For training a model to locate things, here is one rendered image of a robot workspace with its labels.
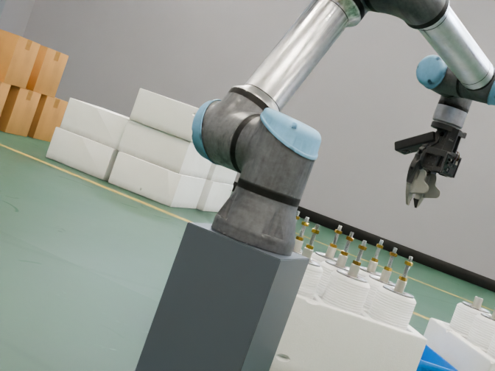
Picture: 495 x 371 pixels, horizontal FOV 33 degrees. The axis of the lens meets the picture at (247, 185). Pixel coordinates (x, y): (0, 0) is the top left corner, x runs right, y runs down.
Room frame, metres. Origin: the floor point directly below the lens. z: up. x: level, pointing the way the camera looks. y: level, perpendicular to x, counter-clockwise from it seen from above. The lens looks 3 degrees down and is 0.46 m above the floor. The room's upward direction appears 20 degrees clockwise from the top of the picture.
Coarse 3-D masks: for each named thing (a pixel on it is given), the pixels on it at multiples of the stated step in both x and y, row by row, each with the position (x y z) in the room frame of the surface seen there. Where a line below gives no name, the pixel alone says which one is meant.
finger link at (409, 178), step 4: (416, 156) 2.04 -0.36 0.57; (412, 160) 2.04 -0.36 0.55; (416, 160) 2.03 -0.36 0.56; (420, 160) 2.03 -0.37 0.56; (412, 164) 2.03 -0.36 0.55; (416, 164) 2.03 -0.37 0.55; (420, 164) 2.04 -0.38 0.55; (412, 168) 2.04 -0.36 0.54; (416, 168) 2.03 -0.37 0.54; (420, 168) 2.04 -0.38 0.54; (408, 172) 2.04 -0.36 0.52; (412, 172) 2.03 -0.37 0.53; (408, 176) 2.04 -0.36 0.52; (412, 176) 2.03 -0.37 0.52; (408, 180) 2.04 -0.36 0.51
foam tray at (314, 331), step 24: (312, 312) 1.84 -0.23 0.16; (336, 312) 1.85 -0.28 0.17; (360, 312) 1.94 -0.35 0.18; (288, 336) 1.84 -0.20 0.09; (312, 336) 1.84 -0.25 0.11; (336, 336) 1.85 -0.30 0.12; (360, 336) 1.86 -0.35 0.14; (384, 336) 1.87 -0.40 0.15; (408, 336) 1.88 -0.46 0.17; (288, 360) 1.84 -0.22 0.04; (312, 360) 1.85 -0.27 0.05; (336, 360) 1.85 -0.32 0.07; (360, 360) 1.86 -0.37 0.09; (384, 360) 1.87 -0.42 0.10; (408, 360) 1.88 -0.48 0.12
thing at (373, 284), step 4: (368, 276) 2.07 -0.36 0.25; (368, 280) 2.04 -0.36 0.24; (372, 280) 2.03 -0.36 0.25; (376, 280) 2.03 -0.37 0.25; (372, 284) 2.03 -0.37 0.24; (376, 284) 2.02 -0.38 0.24; (380, 284) 2.02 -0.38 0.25; (384, 284) 2.02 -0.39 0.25; (372, 288) 2.02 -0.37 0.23; (376, 288) 2.02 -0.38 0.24; (368, 292) 2.03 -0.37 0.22; (372, 292) 2.02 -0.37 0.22; (368, 296) 2.03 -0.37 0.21; (372, 296) 2.02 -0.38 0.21; (368, 300) 2.02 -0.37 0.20; (372, 300) 2.02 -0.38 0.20; (364, 304) 2.03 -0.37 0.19; (368, 304) 2.02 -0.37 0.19; (368, 308) 2.02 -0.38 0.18
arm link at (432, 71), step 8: (432, 56) 1.94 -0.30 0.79; (424, 64) 1.95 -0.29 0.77; (432, 64) 1.94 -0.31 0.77; (440, 64) 1.92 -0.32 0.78; (416, 72) 1.96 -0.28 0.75; (424, 72) 1.94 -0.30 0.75; (432, 72) 1.93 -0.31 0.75; (440, 72) 1.92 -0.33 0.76; (448, 72) 1.92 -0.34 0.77; (424, 80) 1.94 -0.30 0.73; (432, 80) 1.93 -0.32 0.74; (440, 80) 1.93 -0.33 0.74; (448, 80) 1.92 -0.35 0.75; (456, 80) 1.91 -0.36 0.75; (432, 88) 1.96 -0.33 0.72; (440, 88) 1.95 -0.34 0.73; (448, 88) 1.93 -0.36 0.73; (448, 96) 2.01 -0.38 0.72
